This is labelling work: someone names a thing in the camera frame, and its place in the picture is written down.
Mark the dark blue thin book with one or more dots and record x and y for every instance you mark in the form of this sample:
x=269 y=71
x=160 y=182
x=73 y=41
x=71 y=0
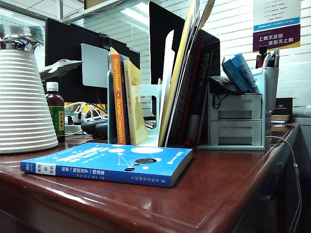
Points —
x=126 y=109

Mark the orange Human Compatible book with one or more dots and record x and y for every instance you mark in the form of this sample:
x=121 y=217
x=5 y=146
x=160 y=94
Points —
x=117 y=97

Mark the brown bottle white cap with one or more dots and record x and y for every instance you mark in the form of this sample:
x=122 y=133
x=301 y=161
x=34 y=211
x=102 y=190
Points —
x=54 y=102

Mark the dark gold edged book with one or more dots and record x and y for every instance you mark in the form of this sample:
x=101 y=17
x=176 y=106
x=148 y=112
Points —
x=280 y=118

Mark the light blue organizer drawer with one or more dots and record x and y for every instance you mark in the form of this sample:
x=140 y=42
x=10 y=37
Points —
x=233 y=102
x=233 y=126

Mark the thin red book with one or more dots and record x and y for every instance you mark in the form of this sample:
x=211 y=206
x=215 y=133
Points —
x=190 y=97

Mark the black computer monitor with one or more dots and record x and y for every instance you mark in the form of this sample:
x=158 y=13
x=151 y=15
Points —
x=63 y=48

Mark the blue paperback book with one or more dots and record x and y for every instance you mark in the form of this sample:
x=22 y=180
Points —
x=97 y=157

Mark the grey model aeroplane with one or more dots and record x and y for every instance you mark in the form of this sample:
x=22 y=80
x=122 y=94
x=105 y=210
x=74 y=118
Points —
x=60 y=66

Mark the white rounded divider board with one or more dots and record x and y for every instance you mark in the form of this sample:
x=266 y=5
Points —
x=167 y=60

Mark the black marker red band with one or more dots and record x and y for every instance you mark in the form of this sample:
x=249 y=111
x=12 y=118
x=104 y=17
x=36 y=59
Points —
x=260 y=57

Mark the tan paper folder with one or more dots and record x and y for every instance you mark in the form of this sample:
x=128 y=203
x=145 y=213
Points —
x=206 y=12

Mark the small black box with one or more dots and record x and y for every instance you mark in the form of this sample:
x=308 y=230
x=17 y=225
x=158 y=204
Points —
x=284 y=105

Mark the white ribbed thermos jug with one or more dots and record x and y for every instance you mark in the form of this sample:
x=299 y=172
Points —
x=24 y=109

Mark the black computer mouse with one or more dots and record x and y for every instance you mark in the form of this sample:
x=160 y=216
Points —
x=94 y=126

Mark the black monitor back panel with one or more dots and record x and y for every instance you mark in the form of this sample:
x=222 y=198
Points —
x=160 y=24

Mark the white purple wall poster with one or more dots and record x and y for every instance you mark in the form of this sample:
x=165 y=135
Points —
x=277 y=29

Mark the yellow box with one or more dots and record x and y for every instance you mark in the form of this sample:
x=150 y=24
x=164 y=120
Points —
x=69 y=105

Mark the black book Chinese title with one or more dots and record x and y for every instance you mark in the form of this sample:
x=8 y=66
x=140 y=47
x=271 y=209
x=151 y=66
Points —
x=202 y=80

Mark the blue folded booklet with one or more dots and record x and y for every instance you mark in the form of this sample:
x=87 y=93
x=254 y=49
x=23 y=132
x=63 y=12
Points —
x=239 y=70

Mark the black face mask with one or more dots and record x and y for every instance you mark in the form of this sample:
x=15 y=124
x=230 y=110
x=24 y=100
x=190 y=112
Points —
x=223 y=85

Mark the grey pen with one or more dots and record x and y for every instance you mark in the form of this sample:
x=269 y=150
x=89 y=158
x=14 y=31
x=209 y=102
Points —
x=267 y=60
x=276 y=58

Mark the white power strip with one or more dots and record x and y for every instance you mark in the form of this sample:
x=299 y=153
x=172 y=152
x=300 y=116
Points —
x=73 y=127

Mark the light blue desk organizer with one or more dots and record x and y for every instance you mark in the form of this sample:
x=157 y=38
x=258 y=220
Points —
x=270 y=82

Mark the silver monitor stand plate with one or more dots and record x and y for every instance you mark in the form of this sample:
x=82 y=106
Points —
x=94 y=65

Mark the dark patterned magazine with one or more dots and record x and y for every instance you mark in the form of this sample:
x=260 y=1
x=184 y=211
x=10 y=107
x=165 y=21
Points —
x=185 y=80

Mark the beige yellow paperback book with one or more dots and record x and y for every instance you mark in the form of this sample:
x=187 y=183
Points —
x=136 y=109

